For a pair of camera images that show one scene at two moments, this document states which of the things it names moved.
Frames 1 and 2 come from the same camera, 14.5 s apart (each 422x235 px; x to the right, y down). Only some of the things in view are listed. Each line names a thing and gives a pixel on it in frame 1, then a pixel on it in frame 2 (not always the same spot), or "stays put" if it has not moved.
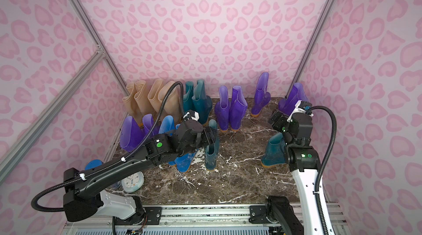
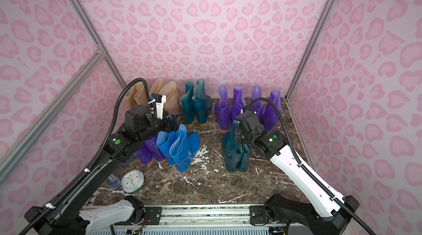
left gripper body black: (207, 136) → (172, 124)
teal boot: (212, 152) → (229, 149)
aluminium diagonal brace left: (7, 157) stays put
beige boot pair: (142, 98) stays put
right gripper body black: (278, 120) → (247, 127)
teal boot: (187, 98) stays put
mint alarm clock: (132, 183) stays put
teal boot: (202, 104) stays put
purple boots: (238, 108) stays put
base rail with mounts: (200, 219) stays put
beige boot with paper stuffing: (172, 106) stays put
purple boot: (296, 93) → (270, 115)
